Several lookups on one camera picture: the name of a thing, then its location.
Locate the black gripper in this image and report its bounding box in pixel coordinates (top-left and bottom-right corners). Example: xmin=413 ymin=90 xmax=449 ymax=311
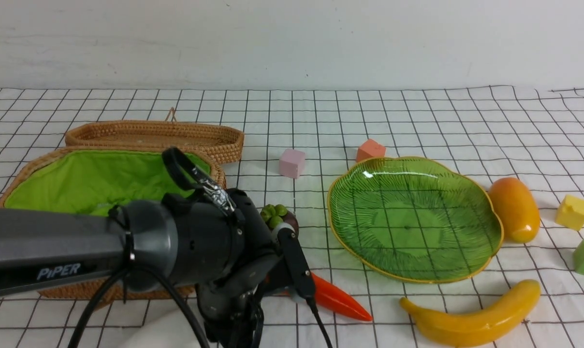
xmin=195 ymin=254 xmax=292 ymax=348

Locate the orange toy carrot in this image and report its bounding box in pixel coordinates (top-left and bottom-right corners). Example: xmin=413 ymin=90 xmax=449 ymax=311
xmin=312 ymin=273 xmax=373 ymax=322

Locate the dark purple toy mangosteen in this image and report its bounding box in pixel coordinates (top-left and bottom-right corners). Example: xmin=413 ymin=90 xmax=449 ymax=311
xmin=260 ymin=203 xmax=299 ymax=239

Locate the yellow toy banana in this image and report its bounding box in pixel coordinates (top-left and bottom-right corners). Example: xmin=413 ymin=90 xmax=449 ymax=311
xmin=399 ymin=279 xmax=541 ymax=348

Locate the orange toy mango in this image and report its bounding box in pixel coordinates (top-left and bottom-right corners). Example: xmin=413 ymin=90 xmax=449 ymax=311
xmin=487 ymin=177 xmax=541 ymax=243

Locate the white toy radish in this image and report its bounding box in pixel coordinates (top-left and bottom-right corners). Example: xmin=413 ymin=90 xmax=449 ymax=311
xmin=119 ymin=310 xmax=201 ymax=348

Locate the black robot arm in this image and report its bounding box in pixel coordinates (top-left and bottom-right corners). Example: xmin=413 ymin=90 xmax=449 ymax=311
xmin=0 ymin=189 xmax=282 ymax=348

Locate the pink foam cube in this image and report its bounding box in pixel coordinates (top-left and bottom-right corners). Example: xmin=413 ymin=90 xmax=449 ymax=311
xmin=278 ymin=148 xmax=306 ymax=180

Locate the woven basket lid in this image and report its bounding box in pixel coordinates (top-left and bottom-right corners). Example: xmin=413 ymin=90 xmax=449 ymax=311
xmin=64 ymin=108 xmax=245 ymax=164

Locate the white grid tablecloth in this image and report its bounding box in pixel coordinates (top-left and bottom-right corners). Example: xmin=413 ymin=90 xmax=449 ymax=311
xmin=0 ymin=86 xmax=584 ymax=348

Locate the woven basket with green lining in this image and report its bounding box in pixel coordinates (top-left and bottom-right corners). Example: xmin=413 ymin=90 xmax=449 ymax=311
xmin=0 ymin=147 xmax=233 ymax=302

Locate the green leaf-shaped glass plate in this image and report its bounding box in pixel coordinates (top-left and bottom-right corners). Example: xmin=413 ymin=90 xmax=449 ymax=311
xmin=326 ymin=157 xmax=504 ymax=284

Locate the orange foam cube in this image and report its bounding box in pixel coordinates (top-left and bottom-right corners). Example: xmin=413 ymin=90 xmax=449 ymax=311
xmin=355 ymin=139 xmax=386 ymax=162

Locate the yellow foam cube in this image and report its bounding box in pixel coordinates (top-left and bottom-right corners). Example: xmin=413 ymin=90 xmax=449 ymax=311
xmin=555 ymin=194 xmax=584 ymax=232

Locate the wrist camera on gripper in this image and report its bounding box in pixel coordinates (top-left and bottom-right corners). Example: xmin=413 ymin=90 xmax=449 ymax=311
xmin=274 ymin=222 xmax=316 ymax=305

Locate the black cable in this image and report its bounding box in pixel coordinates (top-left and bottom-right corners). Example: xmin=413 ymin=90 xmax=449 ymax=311
xmin=67 ymin=146 xmax=334 ymax=348

